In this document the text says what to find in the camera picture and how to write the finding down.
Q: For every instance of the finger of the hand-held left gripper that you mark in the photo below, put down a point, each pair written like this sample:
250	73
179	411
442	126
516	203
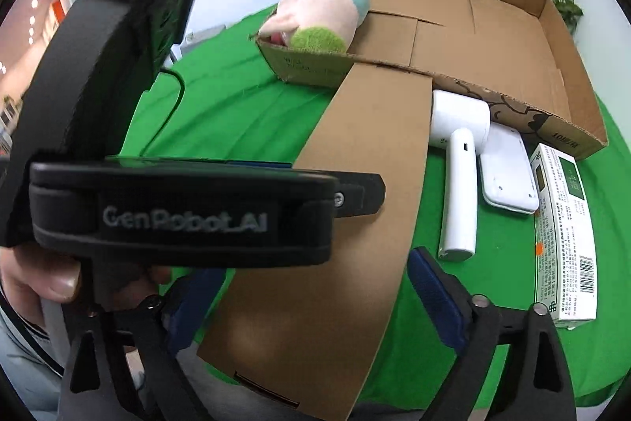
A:
362	196
256	164

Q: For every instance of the open cardboard box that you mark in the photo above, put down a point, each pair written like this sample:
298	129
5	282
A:
236	115

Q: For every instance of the white device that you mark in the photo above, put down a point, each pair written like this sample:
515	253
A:
507	174

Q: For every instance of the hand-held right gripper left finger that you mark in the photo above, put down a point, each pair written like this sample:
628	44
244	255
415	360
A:
194	302

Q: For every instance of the pink and teal plush toy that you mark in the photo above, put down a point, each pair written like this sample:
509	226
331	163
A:
320	6

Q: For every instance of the person's left hand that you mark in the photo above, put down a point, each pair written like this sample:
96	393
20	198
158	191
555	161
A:
42	278

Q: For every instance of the white hair dryer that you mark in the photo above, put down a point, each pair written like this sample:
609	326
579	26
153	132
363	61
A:
461	184

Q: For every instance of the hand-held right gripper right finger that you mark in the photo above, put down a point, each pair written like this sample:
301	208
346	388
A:
436	297

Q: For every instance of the brown cardboard divider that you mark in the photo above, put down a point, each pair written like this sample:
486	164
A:
345	204

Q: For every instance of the brown cardboard box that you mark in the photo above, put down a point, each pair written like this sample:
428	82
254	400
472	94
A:
443	31

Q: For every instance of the white and green medicine box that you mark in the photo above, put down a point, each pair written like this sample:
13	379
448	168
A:
567	253

